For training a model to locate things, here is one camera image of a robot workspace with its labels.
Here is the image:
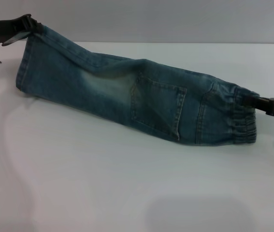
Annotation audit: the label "blue denim shorts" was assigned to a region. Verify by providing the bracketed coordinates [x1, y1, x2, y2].
[15, 25, 258, 147]

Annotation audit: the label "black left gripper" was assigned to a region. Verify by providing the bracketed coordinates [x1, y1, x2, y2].
[0, 14, 43, 46]

